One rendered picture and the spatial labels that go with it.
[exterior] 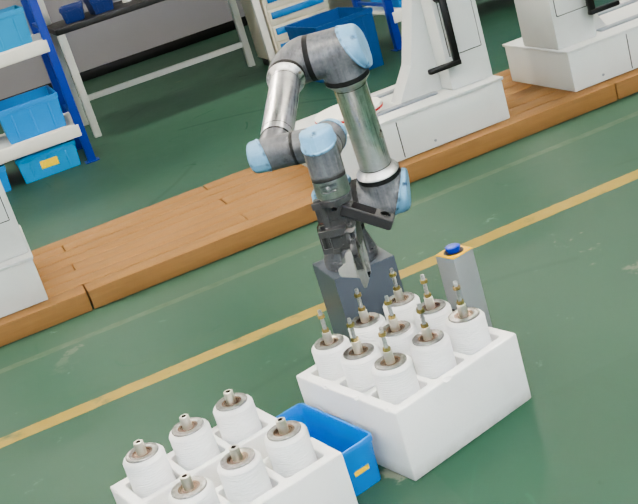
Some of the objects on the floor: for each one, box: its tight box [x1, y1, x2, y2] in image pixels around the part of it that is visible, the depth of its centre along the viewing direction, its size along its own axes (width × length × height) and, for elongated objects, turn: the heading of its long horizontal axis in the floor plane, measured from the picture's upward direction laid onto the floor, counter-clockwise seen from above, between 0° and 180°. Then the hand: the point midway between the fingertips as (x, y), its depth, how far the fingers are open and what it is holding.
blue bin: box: [275, 403, 381, 497], centre depth 255 cm, size 30×11×12 cm, turn 73°
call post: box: [436, 249, 493, 328], centre depth 282 cm, size 7×7×31 cm
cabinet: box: [241, 0, 330, 66], centre depth 789 cm, size 57×47×69 cm
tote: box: [284, 7, 384, 83], centre depth 696 cm, size 50×41×37 cm
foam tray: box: [296, 321, 531, 481], centre depth 264 cm, size 39×39×18 cm
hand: (368, 277), depth 236 cm, fingers open, 3 cm apart
